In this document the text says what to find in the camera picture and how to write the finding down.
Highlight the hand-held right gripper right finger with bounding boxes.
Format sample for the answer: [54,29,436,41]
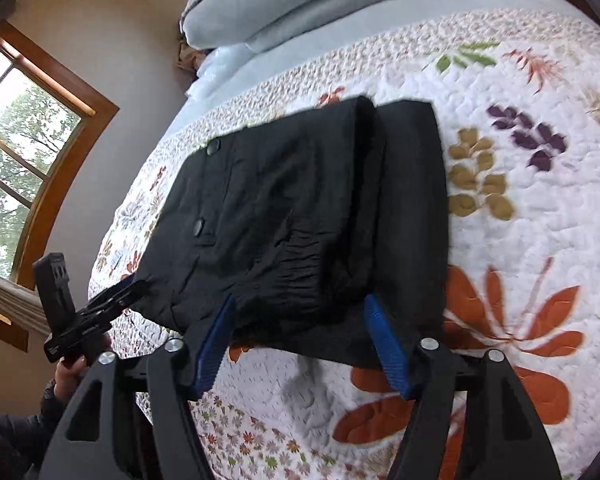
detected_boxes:
[362,293,563,480]

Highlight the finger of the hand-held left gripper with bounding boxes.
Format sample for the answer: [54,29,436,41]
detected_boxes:
[79,302,134,329]
[90,279,150,314]

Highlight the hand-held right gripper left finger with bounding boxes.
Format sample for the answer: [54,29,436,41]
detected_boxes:
[39,293,238,480]

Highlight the black pants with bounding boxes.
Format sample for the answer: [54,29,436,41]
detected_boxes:
[130,95,451,368]

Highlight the person's left forearm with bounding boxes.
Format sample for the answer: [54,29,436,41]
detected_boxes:
[0,379,70,480]

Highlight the person's left hand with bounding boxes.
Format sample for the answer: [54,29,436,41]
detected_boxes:
[54,334,115,402]

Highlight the beige curtain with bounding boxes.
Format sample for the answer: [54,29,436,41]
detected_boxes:
[0,266,52,337]

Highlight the wooden framed window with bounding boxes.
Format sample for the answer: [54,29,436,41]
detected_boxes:
[0,21,121,353]

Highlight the floral quilt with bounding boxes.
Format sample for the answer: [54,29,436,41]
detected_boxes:
[87,7,600,480]

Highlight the light blue bed sheet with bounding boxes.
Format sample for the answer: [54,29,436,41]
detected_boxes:
[167,0,600,138]

